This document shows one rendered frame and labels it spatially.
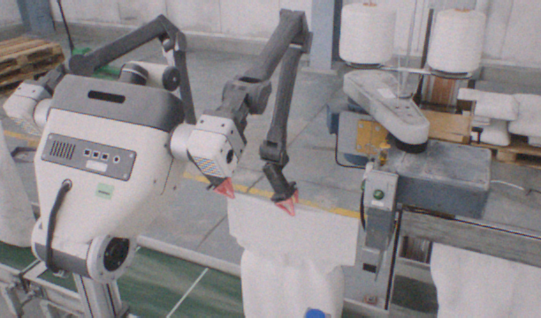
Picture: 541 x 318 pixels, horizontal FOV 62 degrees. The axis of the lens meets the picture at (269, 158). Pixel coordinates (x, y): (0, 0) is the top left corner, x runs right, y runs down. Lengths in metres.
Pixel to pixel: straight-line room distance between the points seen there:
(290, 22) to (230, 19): 5.91
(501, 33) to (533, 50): 0.43
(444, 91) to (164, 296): 1.49
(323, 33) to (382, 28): 4.84
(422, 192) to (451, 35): 0.44
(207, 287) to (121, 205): 1.19
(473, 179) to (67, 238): 1.01
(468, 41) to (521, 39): 5.03
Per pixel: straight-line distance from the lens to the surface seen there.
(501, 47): 6.43
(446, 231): 1.49
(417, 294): 1.97
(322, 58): 6.31
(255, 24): 7.09
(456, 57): 1.38
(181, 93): 1.65
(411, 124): 1.30
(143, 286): 2.31
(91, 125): 1.21
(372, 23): 1.39
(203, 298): 2.19
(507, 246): 1.51
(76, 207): 1.18
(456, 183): 1.23
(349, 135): 1.65
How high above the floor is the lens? 1.93
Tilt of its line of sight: 29 degrees down
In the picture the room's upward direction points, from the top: 1 degrees counter-clockwise
